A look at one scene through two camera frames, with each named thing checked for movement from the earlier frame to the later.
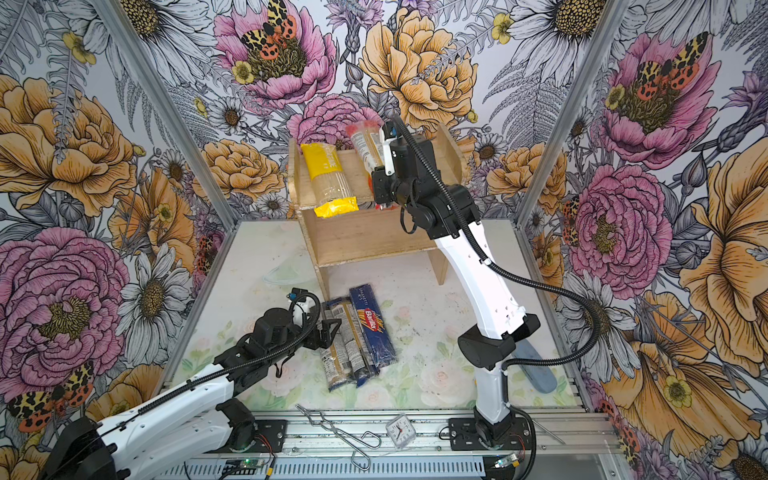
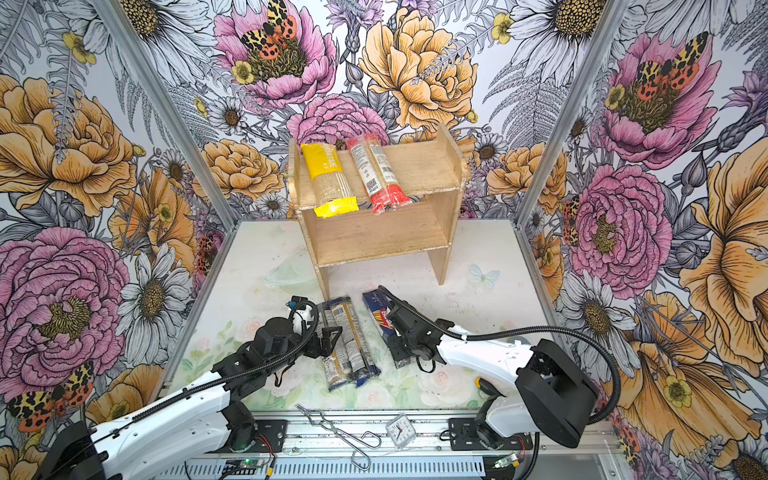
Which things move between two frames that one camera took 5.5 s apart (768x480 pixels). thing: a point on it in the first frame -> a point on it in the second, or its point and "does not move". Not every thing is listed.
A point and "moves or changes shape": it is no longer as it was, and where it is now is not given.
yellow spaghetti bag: [333, 192] does not move
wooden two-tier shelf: [373, 231] does not move
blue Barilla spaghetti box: [374, 333] moves or changes shape
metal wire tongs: [369, 439] does not move
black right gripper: [382, 193] -> [394, 344]
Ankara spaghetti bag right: [361, 362] does not move
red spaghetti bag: [367, 145] moves or changes shape
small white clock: [400, 431] does not move
